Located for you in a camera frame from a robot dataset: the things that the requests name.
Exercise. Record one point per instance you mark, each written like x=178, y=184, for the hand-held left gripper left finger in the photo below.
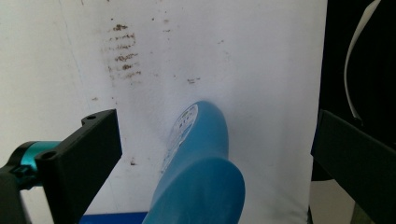
x=79, y=161

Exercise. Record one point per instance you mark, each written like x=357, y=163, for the blue plastic bottle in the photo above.
x=199, y=174

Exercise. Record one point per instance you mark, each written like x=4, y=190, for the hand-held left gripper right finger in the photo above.
x=358, y=155

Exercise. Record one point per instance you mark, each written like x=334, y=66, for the blue flat object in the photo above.
x=115, y=218

